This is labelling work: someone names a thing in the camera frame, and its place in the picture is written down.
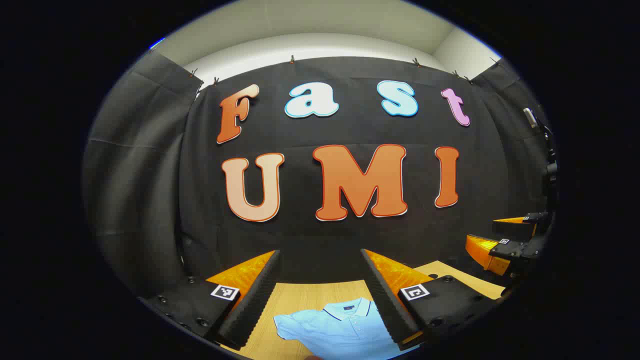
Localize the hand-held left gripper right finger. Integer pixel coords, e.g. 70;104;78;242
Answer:
360;248;506;351

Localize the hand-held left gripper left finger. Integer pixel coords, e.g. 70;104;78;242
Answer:
137;249;282;351

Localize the light blue polo T-shirt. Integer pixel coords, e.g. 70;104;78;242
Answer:
272;297;401;360

